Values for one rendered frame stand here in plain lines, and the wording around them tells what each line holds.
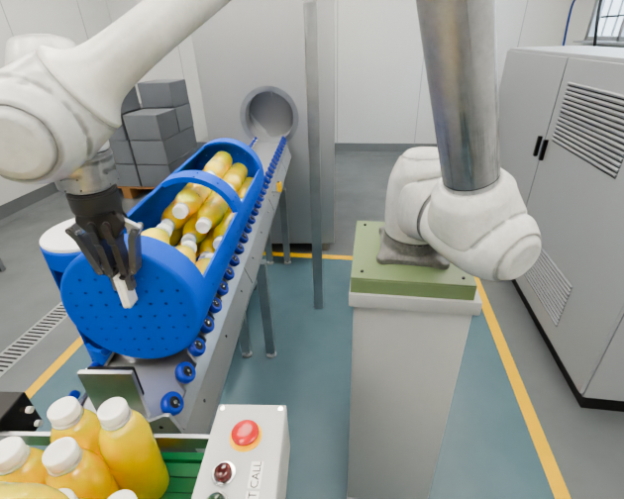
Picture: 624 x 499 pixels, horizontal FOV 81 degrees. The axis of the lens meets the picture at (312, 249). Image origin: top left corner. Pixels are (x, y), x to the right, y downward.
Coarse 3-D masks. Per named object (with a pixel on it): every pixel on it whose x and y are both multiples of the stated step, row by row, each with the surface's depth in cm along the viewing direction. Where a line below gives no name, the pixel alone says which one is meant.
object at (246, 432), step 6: (246, 420) 50; (234, 426) 50; (240, 426) 49; (246, 426) 49; (252, 426) 49; (234, 432) 49; (240, 432) 48; (246, 432) 48; (252, 432) 48; (258, 432) 49; (234, 438) 48; (240, 438) 48; (246, 438) 48; (252, 438) 48; (240, 444) 47; (246, 444) 47
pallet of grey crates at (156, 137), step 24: (144, 96) 408; (168, 96) 403; (144, 120) 379; (168, 120) 397; (192, 120) 450; (120, 144) 397; (144, 144) 393; (168, 144) 400; (192, 144) 454; (120, 168) 411; (144, 168) 407; (168, 168) 403
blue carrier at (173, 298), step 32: (192, 160) 139; (256, 160) 141; (160, 192) 114; (224, 192) 105; (256, 192) 132; (160, 256) 70; (224, 256) 92; (64, 288) 72; (96, 288) 72; (160, 288) 71; (192, 288) 72; (96, 320) 76; (128, 320) 76; (160, 320) 76; (192, 320) 75; (128, 352) 81; (160, 352) 80
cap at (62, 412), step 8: (64, 400) 54; (72, 400) 54; (56, 408) 53; (64, 408) 53; (72, 408) 53; (80, 408) 55; (48, 416) 52; (56, 416) 52; (64, 416) 52; (72, 416) 53; (56, 424) 52; (64, 424) 52
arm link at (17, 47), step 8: (8, 40) 47; (16, 40) 46; (24, 40) 46; (32, 40) 46; (40, 40) 46; (48, 40) 47; (56, 40) 48; (64, 40) 49; (8, 48) 46; (16, 48) 46; (24, 48) 46; (32, 48) 46; (56, 48) 47; (64, 48) 48; (8, 56) 46; (16, 56) 46; (104, 144) 56
